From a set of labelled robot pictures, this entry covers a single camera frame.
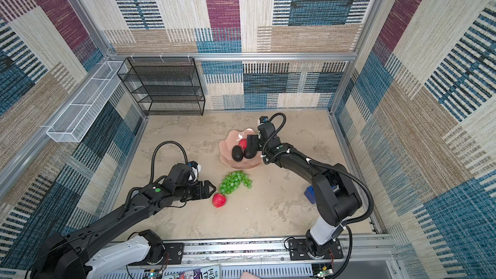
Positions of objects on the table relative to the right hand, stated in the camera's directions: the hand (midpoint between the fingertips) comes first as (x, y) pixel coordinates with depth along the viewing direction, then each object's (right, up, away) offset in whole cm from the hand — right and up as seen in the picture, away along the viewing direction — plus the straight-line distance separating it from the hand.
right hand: (256, 140), depth 91 cm
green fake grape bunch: (-10, -18, -4) cm, 21 cm away
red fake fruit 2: (-6, -2, +9) cm, 11 cm away
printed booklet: (-17, -45, -23) cm, 53 cm away
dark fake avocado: (-9, -7, +5) cm, 12 cm away
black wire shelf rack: (-52, +30, +20) cm, 63 cm away
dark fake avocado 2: (-2, -4, -8) cm, 9 cm away
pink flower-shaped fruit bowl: (-14, -1, +11) cm, 17 cm away
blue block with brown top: (+22, -22, -10) cm, 33 cm away
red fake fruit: (-16, -25, -10) cm, 31 cm away
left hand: (-19, -19, -11) cm, 29 cm away
